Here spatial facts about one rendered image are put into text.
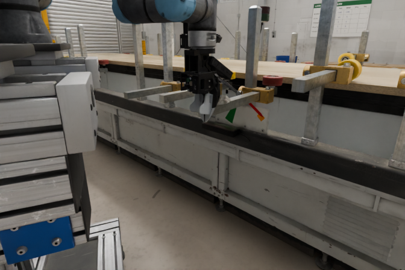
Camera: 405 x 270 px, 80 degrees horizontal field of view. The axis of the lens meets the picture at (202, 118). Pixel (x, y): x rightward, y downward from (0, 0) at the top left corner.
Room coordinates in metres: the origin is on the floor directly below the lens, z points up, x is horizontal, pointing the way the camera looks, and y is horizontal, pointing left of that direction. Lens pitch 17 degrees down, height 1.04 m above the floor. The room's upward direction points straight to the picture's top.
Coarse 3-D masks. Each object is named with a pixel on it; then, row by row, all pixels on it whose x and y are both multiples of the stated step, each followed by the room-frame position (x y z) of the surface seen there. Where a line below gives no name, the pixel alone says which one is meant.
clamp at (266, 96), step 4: (240, 88) 0.97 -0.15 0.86; (244, 88) 0.95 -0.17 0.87; (248, 88) 0.94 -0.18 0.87; (252, 88) 0.93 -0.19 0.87; (256, 88) 0.93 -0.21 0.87; (260, 88) 0.93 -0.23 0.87; (264, 88) 0.93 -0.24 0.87; (244, 92) 0.95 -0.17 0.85; (248, 92) 0.93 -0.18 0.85; (260, 92) 0.90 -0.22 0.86; (264, 92) 0.89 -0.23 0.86; (268, 92) 0.88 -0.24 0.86; (272, 92) 0.91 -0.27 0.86; (260, 96) 0.90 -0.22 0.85; (264, 96) 0.89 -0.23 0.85; (268, 96) 0.88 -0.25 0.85; (272, 96) 0.91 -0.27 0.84; (260, 100) 0.90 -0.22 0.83; (264, 100) 0.89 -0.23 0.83; (268, 100) 0.88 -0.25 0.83; (272, 100) 0.91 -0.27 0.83
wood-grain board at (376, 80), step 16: (128, 64) 1.85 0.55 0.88; (144, 64) 1.72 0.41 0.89; (160, 64) 1.63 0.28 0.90; (176, 64) 1.63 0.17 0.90; (224, 64) 1.63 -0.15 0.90; (240, 64) 1.63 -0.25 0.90; (272, 64) 1.63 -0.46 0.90; (288, 64) 1.63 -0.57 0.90; (304, 64) 1.63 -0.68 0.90; (288, 80) 1.03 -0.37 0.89; (352, 80) 0.94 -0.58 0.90; (368, 80) 0.94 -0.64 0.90; (384, 80) 0.94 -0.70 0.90
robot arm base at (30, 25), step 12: (0, 12) 0.69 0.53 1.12; (12, 12) 0.69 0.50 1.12; (24, 12) 0.71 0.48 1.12; (36, 12) 0.74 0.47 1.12; (0, 24) 0.68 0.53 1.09; (12, 24) 0.68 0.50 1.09; (24, 24) 0.70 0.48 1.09; (36, 24) 0.73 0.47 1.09; (0, 36) 0.67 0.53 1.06; (12, 36) 0.67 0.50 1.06; (24, 36) 0.69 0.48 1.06; (36, 36) 0.71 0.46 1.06; (48, 36) 0.75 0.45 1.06
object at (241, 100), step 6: (276, 90) 1.01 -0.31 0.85; (234, 96) 0.83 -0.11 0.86; (240, 96) 0.83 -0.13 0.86; (246, 96) 0.83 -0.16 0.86; (252, 96) 0.86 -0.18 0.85; (258, 96) 0.90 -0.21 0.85; (228, 102) 0.75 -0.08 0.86; (234, 102) 0.78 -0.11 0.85; (240, 102) 0.81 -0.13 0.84; (246, 102) 0.84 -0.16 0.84; (216, 108) 0.71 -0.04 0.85; (222, 108) 0.73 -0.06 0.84; (228, 108) 0.75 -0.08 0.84; (216, 114) 0.71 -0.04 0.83
